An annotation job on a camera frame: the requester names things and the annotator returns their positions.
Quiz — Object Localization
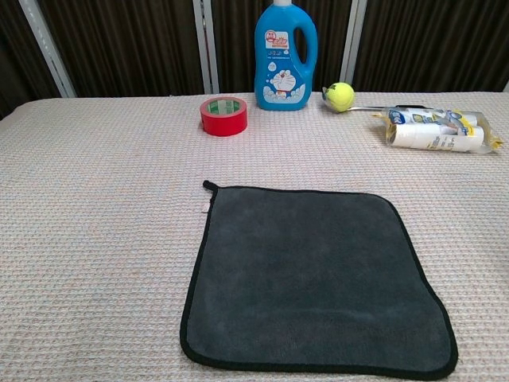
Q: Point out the dark grey cloth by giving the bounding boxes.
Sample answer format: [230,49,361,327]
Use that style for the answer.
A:
[179,179,459,381]

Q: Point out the red tape roll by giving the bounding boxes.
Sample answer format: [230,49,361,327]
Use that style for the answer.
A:
[199,96,249,138]

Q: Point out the blue detergent pump bottle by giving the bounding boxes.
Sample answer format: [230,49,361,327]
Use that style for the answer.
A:
[254,0,319,111]

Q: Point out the yellow tennis ball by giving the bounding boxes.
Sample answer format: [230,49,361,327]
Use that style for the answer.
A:
[322,82,356,112]

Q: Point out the dark pleated curtain panel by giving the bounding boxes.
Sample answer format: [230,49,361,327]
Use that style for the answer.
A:
[37,0,206,99]
[210,0,353,93]
[0,0,64,120]
[353,0,509,93]

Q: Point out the beige woven tablecloth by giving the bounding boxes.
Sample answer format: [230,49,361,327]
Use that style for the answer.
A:
[0,91,509,382]

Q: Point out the plastic pack of white rolls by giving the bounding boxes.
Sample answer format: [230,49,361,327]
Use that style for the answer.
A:
[371,106,504,154]

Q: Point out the metal spoon with black handle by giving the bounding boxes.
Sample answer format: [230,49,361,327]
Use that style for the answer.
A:
[322,89,425,115]

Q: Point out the grey metal frame post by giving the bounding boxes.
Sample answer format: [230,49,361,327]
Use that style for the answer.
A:
[17,0,77,99]
[192,0,220,96]
[339,0,367,93]

